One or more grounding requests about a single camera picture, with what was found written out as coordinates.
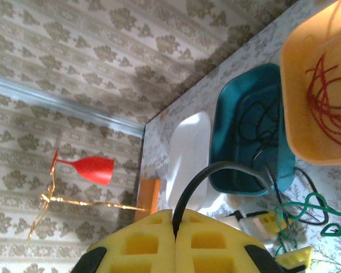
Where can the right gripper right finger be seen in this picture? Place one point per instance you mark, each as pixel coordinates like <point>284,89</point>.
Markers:
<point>216,244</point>

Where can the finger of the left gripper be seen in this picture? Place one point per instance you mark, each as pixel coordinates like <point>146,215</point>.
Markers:
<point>272,224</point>
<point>297,258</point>

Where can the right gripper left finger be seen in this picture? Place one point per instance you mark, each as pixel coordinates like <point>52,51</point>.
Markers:
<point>136,244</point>

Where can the red plastic goblet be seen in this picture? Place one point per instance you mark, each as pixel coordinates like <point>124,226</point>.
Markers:
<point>93,169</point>

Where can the white plastic tray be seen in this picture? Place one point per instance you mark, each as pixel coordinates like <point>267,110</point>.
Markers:
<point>187,153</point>

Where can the teal plastic tray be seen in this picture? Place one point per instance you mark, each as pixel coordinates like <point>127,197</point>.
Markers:
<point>233,136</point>

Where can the orange plastic tray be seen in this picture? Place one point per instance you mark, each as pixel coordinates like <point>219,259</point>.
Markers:
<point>301,85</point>

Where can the aluminium corner post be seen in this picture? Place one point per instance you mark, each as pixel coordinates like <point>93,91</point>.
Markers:
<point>59,103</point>

